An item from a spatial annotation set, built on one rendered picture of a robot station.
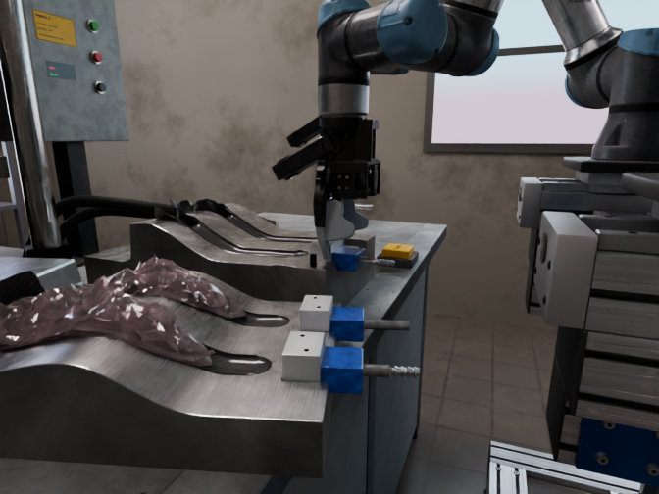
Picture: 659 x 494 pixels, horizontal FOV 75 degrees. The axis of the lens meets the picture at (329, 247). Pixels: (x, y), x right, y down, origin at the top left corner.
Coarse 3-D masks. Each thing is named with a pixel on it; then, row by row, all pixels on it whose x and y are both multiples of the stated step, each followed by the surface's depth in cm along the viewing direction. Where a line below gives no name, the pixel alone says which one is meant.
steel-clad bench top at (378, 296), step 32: (288, 224) 142; (384, 224) 142; (416, 224) 142; (384, 288) 81; (0, 480) 36; (32, 480) 36; (64, 480) 36; (96, 480) 36; (128, 480) 36; (160, 480) 36; (192, 480) 36; (224, 480) 36; (256, 480) 36
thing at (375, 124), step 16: (336, 128) 63; (352, 128) 62; (368, 128) 61; (336, 144) 63; (352, 144) 63; (368, 144) 61; (320, 160) 65; (336, 160) 64; (352, 160) 63; (368, 160) 62; (320, 176) 64; (336, 176) 64; (352, 176) 61; (368, 176) 65; (336, 192) 64; (352, 192) 62; (368, 192) 64
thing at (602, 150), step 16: (608, 112) 82; (624, 112) 77; (640, 112) 75; (656, 112) 74; (608, 128) 80; (624, 128) 78; (640, 128) 75; (656, 128) 74; (608, 144) 80; (624, 144) 77; (640, 144) 75; (656, 144) 74; (624, 160) 77; (640, 160) 75; (656, 160) 75
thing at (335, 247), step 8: (336, 240) 69; (312, 248) 68; (336, 248) 69; (344, 248) 69; (352, 248) 69; (320, 256) 67; (336, 256) 67; (344, 256) 66; (352, 256) 66; (360, 256) 67; (344, 264) 66; (352, 264) 66; (360, 264) 68; (368, 264) 67; (376, 264) 66; (384, 264) 66; (392, 264) 65
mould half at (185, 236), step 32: (160, 224) 74; (224, 224) 84; (256, 224) 90; (96, 256) 81; (128, 256) 81; (160, 256) 74; (192, 256) 71; (224, 256) 72; (256, 256) 72; (288, 256) 70; (256, 288) 68; (288, 288) 66; (320, 288) 64; (352, 288) 75
